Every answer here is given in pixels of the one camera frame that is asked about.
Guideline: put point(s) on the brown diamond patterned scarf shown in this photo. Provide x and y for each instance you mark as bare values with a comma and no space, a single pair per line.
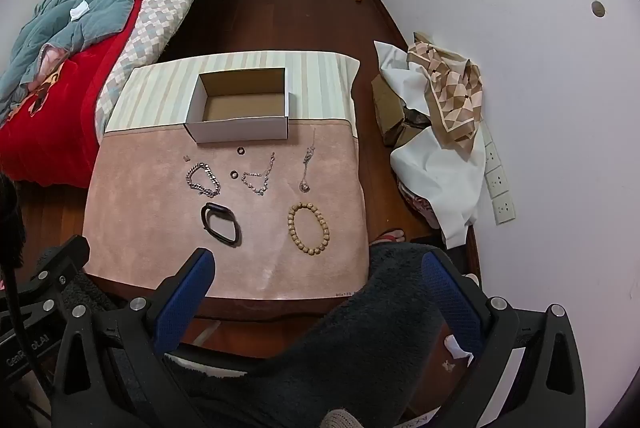
450,92

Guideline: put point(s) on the white quilt label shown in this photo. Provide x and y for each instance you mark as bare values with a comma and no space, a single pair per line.
80,10

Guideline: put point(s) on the white wall socket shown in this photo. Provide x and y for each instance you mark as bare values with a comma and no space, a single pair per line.
490,155
485,131
503,208
496,182

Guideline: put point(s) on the teal quilt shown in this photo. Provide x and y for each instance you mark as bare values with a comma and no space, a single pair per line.
90,2

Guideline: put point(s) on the white cardboard box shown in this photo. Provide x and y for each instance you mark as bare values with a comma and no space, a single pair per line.
240,130

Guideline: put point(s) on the pink table cloth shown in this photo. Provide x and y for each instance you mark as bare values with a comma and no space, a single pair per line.
150,233

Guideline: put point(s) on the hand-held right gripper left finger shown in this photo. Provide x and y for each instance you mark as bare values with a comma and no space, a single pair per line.
182,308

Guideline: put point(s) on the black wrist band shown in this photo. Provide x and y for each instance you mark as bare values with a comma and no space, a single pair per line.
225,239

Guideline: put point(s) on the round wall cap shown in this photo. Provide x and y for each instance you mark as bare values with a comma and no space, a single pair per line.
597,8

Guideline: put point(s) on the brown cardboard box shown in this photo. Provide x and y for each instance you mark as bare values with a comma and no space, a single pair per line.
387,107

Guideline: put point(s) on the white cloth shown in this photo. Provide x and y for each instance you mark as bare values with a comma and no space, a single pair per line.
440,173

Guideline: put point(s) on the red patterned cloth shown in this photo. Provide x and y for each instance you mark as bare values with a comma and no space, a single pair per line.
415,203

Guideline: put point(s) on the foot in red sandal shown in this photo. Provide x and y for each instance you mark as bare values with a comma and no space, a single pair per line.
390,236

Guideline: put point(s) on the bed with blankets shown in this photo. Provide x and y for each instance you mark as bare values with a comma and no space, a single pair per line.
65,117

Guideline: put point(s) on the striped table cloth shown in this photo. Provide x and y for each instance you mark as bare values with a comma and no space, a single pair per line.
320,87

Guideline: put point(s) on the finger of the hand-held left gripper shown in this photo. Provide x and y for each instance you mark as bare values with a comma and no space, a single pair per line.
62,265

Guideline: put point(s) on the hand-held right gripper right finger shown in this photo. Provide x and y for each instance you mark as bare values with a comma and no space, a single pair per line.
450,303

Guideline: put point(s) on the person's dark fleece leg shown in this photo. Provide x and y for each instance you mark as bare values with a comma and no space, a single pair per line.
350,333

